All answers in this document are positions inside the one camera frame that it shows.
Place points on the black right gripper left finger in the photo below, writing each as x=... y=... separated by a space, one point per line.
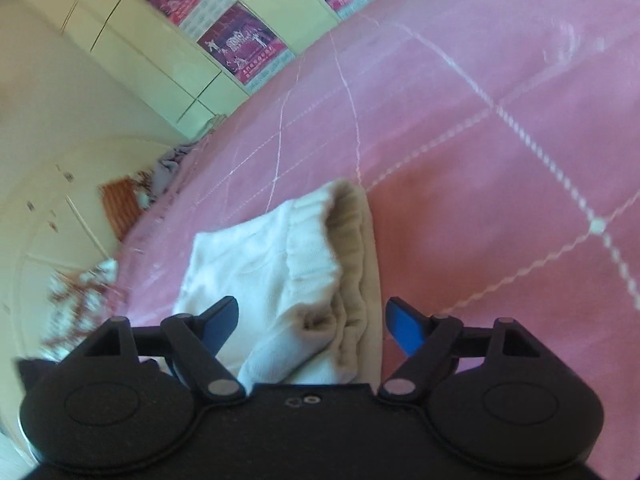
x=195 y=341

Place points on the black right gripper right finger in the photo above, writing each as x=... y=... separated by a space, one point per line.
x=427 y=342

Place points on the white pants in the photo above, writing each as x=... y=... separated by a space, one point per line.
x=305 y=276

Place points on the floral patterned pillow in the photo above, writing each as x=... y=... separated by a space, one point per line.
x=78 y=307

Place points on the orange woven bag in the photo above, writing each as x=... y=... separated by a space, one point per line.
x=124 y=200

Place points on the grey crumpled garment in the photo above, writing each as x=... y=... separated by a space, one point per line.
x=166 y=168

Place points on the pink checked bed sheet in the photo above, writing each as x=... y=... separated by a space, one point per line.
x=498 y=141

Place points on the cream glossy wardrobe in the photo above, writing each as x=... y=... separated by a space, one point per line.
x=121 y=85

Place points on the pink calendar poster upper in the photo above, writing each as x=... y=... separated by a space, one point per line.
x=232 y=35

